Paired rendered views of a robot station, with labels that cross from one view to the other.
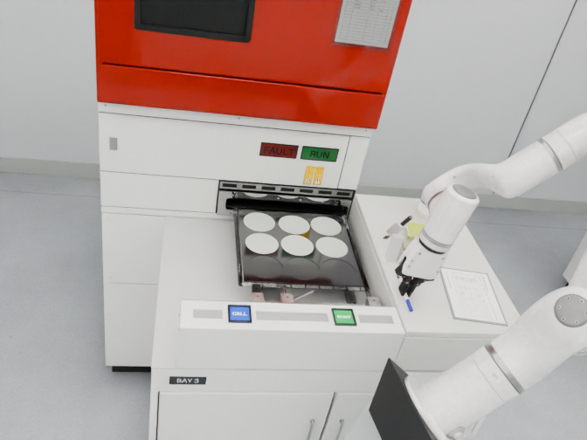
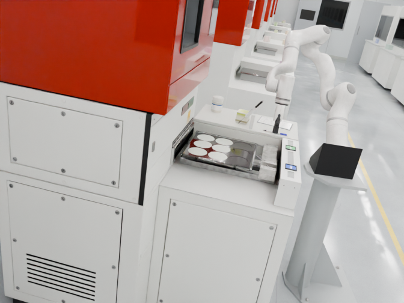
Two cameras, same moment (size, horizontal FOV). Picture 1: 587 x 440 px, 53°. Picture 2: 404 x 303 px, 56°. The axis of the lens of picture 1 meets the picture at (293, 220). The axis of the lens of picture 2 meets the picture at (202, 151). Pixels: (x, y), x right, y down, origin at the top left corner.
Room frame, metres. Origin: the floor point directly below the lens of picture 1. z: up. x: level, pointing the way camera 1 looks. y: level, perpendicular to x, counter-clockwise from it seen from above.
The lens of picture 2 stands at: (0.78, 1.76, 1.68)
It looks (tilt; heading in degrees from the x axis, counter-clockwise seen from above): 23 degrees down; 292
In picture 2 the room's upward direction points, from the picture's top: 9 degrees clockwise
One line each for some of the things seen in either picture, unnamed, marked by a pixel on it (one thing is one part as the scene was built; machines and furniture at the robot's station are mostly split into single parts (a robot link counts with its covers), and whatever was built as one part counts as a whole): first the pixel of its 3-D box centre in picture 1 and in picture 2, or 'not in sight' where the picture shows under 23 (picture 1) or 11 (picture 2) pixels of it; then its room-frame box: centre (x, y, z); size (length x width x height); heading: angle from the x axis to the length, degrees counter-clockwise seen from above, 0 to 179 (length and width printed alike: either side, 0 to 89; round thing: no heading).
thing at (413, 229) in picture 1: (415, 238); (243, 116); (1.43, -0.36, 1.00); 0.07 x 0.07 x 0.07; 5
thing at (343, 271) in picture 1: (297, 245); (220, 148); (1.41, -0.03, 0.90); 0.34 x 0.34 x 0.01; 14
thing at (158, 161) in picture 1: (235, 167); (174, 130); (1.58, 0.21, 1.02); 0.82 x 0.03 x 0.40; 104
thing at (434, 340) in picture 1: (425, 273); (246, 130); (1.41, -0.43, 0.89); 0.62 x 0.35 x 0.14; 14
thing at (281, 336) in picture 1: (289, 336); (287, 169); (1.04, -0.05, 0.89); 0.55 x 0.09 x 0.14; 104
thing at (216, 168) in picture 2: not in sight; (226, 170); (1.33, 0.08, 0.84); 0.50 x 0.02 x 0.03; 14
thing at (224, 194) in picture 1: (284, 206); (183, 142); (1.61, 0.04, 0.89); 0.44 x 0.02 x 0.10; 104
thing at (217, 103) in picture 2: (431, 202); (217, 104); (1.63, -0.42, 1.01); 0.07 x 0.07 x 0.10
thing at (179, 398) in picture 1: (300, 379); (226, 220); (1.33, -0.13, 0.41); 0.97 x 0.64 x 0.82; 104
